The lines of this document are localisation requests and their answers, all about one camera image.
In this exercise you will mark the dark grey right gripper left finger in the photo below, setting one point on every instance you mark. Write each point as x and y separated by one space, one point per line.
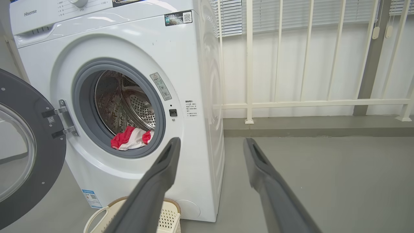
145 204

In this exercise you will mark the white front-load washing machine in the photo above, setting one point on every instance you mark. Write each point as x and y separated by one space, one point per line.
129 42

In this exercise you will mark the stainless steel washing machine drum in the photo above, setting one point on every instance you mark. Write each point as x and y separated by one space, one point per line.
142 110

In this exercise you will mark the grey-white rounded plastic object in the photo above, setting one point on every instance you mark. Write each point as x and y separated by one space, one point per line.
78 2

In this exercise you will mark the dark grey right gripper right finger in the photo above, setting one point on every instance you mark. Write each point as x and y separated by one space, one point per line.
281 210

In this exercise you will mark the white window blinds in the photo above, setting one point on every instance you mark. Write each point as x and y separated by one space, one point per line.
291 13

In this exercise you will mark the black round glass washer door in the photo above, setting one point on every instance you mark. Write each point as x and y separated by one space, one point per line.
38 155

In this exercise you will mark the cream perforated laundry basket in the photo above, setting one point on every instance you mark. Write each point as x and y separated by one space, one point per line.
168 216

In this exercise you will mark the round drain filter cover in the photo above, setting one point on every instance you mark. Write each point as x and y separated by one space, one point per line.
189 208

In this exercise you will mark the grey warning sticker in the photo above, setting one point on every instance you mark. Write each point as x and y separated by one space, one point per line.
160 86

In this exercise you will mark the small printed text sticker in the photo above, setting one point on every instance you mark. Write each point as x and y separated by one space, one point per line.
191 108

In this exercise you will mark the black QR code sticker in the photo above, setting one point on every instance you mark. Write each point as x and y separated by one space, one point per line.
178 18

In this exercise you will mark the cream metal railing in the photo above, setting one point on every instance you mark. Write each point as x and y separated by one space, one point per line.
249 64

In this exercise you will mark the metal door hinge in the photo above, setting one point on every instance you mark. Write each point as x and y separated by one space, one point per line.
66 118

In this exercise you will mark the red and white garment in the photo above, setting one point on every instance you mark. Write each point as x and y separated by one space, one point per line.
124 139

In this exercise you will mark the black door latch socket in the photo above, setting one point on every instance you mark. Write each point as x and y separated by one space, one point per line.
173 112

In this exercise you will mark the blue energy label sticker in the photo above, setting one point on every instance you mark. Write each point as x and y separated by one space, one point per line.
92 198

